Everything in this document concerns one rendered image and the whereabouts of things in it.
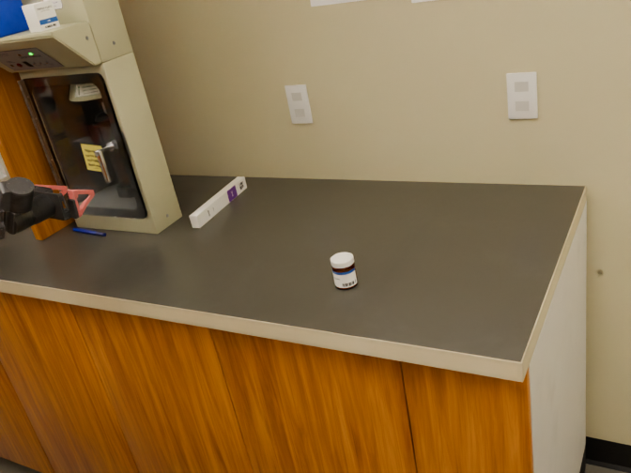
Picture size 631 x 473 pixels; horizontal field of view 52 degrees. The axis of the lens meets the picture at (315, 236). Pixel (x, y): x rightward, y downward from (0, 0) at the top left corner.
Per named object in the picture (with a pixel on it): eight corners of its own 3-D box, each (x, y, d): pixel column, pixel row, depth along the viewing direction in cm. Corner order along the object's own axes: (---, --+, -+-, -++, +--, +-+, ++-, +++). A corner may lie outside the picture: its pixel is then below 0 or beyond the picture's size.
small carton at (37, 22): (48, 27, 156) (39, 1, 154) (60, 26, 153) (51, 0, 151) (30, 32, 153) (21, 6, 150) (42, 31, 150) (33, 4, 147)
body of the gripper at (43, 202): (35, 187, 154) (7, 198, 148) (64, 191, 149) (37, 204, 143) (42, 212, 156) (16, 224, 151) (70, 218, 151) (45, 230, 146)
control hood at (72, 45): (17, 70, 173) (2, 32, 169) (102, 63, 157) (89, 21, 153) (-20, 83, 165) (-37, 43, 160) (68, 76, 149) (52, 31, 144)
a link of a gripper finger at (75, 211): (76, 176, 157) (44, 190, 150) (97, 179, 154) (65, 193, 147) (83, 203, 160) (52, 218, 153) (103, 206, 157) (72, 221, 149)
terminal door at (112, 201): (72, 212, 191) (21, 78, 174) (148, 218, 176) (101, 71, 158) (70, 213, 190) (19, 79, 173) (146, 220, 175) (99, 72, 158)
